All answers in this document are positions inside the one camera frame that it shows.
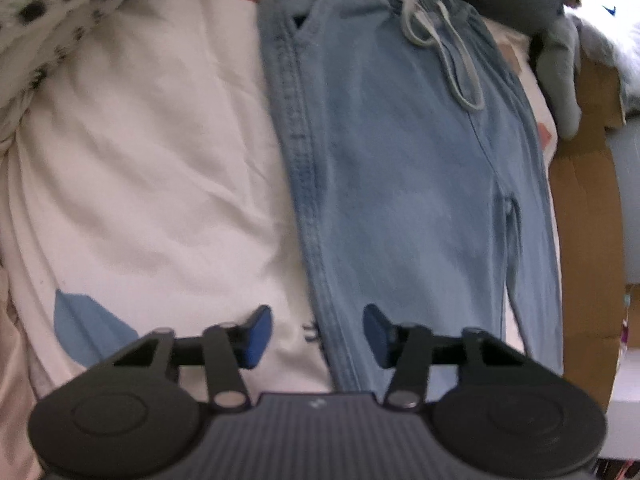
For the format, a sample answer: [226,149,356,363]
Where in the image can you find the grey plush toy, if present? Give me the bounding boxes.
[534,10,584,142]

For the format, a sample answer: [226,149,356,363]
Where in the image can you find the white cloth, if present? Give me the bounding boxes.
[570,0,640,113]

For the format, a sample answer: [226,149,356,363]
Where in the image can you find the light blue denim jeans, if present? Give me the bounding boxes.
[256,0,565,397]

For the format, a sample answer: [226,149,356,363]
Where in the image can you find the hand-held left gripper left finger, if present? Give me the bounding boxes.
[106,304,274,409]

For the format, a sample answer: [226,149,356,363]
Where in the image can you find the white spotted plush toy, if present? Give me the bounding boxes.
[0,0,153,111]

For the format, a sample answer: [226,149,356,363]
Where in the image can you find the brown cardboard box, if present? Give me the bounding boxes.
[547,47,632,413]

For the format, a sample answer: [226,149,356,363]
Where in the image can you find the cream printed bedsheet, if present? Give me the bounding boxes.
[0,0,558,480]

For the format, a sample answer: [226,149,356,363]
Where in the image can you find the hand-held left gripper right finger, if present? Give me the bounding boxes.
[362,303,528,410]

